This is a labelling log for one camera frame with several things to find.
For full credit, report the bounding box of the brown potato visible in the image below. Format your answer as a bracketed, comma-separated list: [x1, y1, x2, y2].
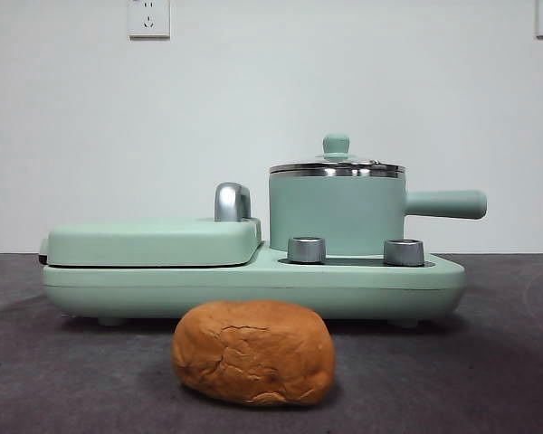
[170, 299, 336, 406]

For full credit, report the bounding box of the mint green griddle cover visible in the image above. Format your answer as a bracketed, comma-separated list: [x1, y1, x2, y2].
[39, 216, 262, 269]

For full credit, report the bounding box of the mint green pot with handle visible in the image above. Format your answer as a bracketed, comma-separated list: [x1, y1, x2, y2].
[268, 165, 488, 254]

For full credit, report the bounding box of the mint green breakfast maker base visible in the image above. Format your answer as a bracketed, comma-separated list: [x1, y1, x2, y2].
[42, 241, 466, 327]

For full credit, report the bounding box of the glass lid with green knob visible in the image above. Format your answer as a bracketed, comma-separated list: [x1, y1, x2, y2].
[269, 132, 406, 175]

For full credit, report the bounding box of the chrome latch handle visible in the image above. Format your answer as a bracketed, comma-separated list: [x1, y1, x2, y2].
[214, 182, 254, 223]

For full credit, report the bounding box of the silver control knob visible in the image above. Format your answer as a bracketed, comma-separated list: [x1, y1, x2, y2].
[383, 238, 425, 267]
[287, 235, 327, 264]

